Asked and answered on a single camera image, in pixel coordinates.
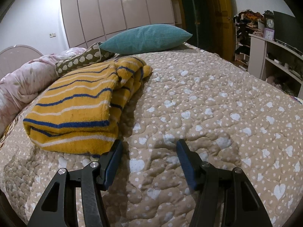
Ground yellow striped knit garment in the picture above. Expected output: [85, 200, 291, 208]
[23, 57, 152, 155]

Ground beige heart quilted bedspread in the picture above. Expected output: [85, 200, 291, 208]
[1, 44, 302, 226]

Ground pink floral comforter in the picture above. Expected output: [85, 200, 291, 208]
[1, 47, 86, 135]

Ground white shelf unit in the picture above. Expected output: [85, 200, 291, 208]
[248, 34, 302, 98]

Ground pink arched headboard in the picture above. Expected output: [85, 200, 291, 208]
[0, 45, 43, 79]

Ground olive white patterned bolster pillow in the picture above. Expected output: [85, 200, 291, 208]
[55, 42, 114, 77]

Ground purple alarm clock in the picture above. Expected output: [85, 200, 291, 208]
[263, 28, 275, 41]

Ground black television screen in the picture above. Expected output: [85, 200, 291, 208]
[274, 11, 302, 54]

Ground dark mantel clock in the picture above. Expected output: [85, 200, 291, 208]
[263, 10, 274, 30]

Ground teal cushion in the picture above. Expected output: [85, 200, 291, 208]
[100, 24, 192, 55]

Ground glossy white wardrobe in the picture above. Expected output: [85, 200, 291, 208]
[61, 0, 175, 48]

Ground wooden door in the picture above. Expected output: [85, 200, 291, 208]
[209, 0, 235, 61]

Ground wall light switch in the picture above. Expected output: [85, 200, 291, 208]
[49, 33, 56, 38]

